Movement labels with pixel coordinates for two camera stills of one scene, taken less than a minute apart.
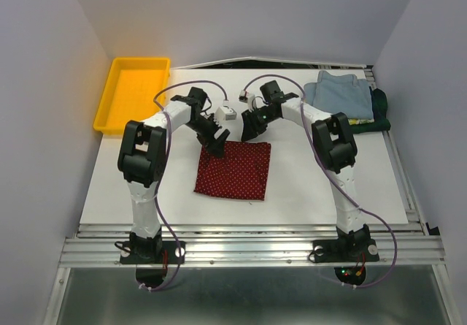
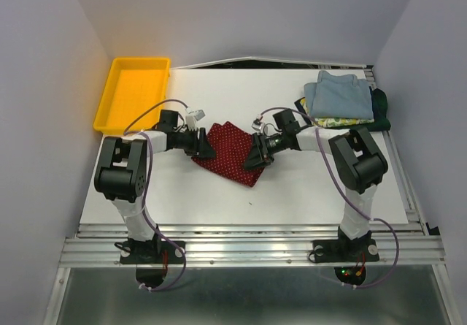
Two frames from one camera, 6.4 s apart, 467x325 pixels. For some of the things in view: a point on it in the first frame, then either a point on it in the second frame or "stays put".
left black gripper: [215, 145] to [201, 146]
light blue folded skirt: [336, 94] stays put
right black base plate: [347, 250] stays put
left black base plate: [151, 258] stays put
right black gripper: [249, 126] to [259, 155]
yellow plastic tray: [130, 95] stays put
